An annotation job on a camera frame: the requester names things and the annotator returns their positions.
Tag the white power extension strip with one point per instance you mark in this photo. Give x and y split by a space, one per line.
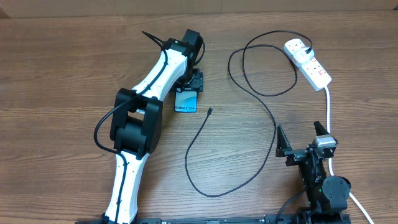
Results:
313 71

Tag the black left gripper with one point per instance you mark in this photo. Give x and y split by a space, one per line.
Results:
196 83

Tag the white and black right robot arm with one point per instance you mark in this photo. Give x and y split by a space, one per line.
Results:
327 195

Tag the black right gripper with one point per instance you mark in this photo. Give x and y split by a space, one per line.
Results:
295 155

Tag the Samsung Galaxy smartphone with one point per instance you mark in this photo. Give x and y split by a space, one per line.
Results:
186 102

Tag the white charger plug adapter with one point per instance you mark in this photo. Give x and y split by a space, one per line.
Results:
303 55

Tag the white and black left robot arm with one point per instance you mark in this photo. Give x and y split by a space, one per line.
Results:
136 123

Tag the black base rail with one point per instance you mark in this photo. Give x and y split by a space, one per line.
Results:
267 219

